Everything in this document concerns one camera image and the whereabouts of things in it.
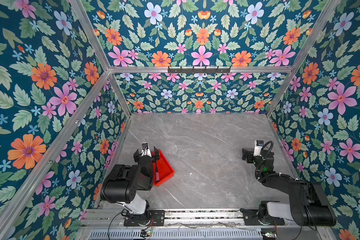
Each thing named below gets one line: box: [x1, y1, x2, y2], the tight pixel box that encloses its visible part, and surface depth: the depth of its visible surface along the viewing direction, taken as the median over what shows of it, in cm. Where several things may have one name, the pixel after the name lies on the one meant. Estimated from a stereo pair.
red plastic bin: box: [153, 149, 175, 187], surface depth 90 cm
